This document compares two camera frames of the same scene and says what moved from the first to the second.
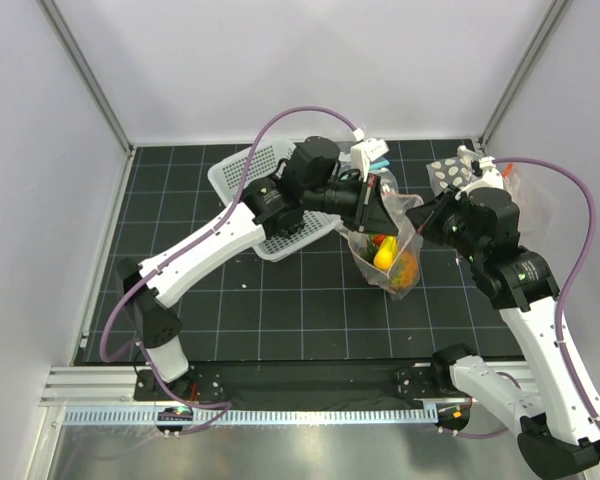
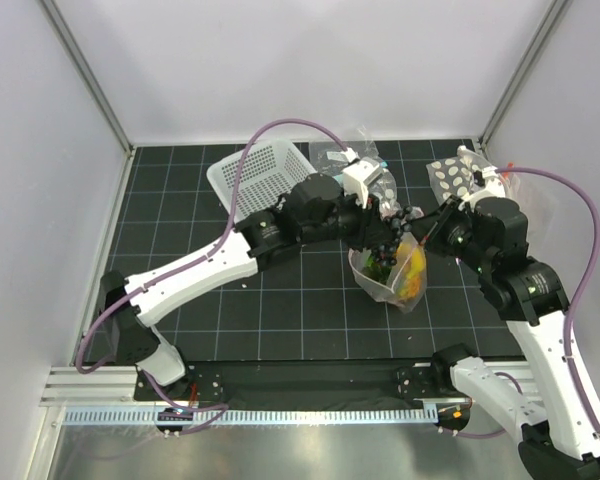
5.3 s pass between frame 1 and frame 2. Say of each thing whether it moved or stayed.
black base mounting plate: stayed
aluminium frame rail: stayed
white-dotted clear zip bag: stayed
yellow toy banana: moved
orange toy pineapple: moved
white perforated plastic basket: stayed
